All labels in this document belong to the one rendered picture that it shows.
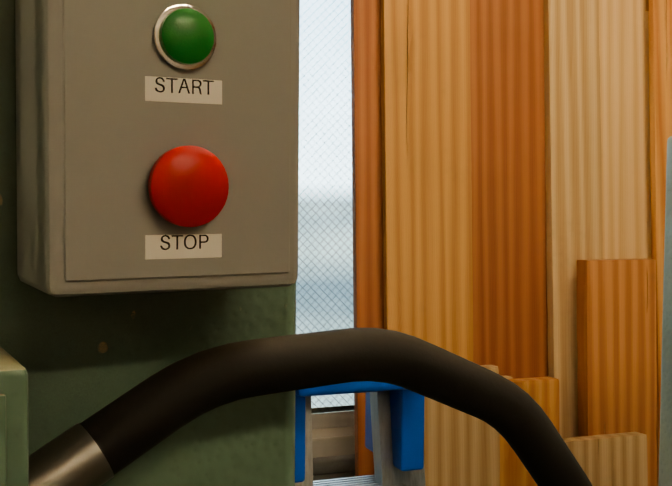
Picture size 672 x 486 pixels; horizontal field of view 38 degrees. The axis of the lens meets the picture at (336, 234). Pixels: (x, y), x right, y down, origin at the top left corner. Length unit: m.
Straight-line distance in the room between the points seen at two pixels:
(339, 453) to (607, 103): 0.89
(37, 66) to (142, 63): 0.04
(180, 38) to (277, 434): 0.20
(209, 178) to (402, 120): 1.47
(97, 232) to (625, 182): 1.80
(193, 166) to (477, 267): 1.57
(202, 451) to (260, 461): 0.03
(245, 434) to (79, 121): 0.17
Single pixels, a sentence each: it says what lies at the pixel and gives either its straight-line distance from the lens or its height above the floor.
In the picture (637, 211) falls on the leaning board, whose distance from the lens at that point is 2.12.
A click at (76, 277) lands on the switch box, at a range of 0.36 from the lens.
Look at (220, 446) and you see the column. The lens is 0.46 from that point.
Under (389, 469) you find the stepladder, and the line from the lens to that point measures 1.26.
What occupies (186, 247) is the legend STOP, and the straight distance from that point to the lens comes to 0.37.
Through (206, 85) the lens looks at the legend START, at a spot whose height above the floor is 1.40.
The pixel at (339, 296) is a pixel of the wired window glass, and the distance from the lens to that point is 2.02.
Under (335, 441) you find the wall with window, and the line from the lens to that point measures 1.99.
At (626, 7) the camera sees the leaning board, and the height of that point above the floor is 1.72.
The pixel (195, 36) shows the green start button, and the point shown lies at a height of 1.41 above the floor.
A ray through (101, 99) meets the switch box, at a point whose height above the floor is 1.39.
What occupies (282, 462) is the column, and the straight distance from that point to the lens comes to 0.48.
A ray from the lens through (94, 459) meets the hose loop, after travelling 0.39.
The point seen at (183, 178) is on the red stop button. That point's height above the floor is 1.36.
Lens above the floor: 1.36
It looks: 3 degrees down
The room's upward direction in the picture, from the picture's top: straight up
